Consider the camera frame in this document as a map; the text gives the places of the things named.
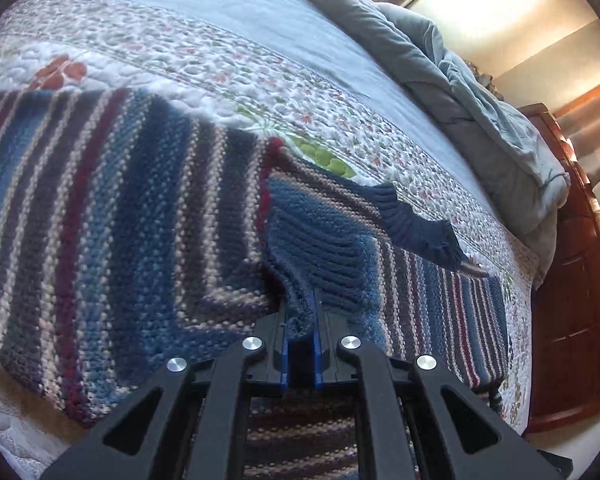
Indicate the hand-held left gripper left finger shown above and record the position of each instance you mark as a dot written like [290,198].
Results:
[283,360]

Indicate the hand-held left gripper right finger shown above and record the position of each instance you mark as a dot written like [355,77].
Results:
[319,360]

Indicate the striped knitted sweater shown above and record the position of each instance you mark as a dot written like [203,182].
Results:
[130,210]

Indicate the wooden bed footboard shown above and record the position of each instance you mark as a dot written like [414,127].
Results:
[570,310]

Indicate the grey comforter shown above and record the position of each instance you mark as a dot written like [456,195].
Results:
[480,125]

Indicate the floral quilted bedspread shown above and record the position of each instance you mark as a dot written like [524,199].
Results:
[180,60]

